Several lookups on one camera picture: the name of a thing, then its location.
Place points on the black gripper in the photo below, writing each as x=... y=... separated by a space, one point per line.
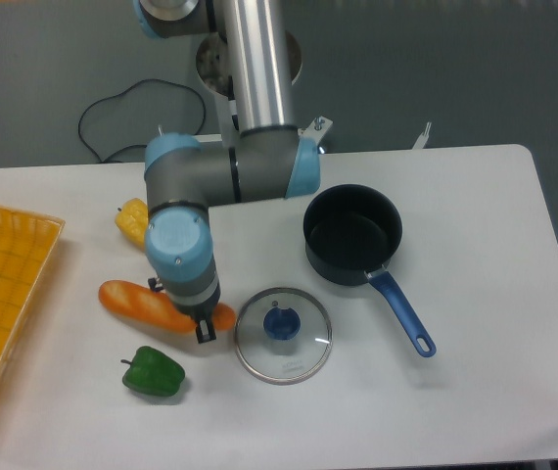
x=197 y=300

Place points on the long orange bread loaf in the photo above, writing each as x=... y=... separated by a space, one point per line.
x=139 y=303

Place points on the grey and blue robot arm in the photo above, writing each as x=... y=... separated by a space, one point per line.
x=263 y=156

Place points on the green bell pepper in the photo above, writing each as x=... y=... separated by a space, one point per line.
x=153 y=373

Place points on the glass lid with blue knob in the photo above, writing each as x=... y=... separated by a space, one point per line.
x=283 y=335

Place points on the yellow bell pepper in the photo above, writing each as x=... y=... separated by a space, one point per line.
x=132 y=222

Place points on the dark pot with blue handle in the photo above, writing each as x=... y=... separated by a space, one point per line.
x=351 y=233

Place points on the white bracket behind table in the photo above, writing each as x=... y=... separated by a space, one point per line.
x=423 y=138

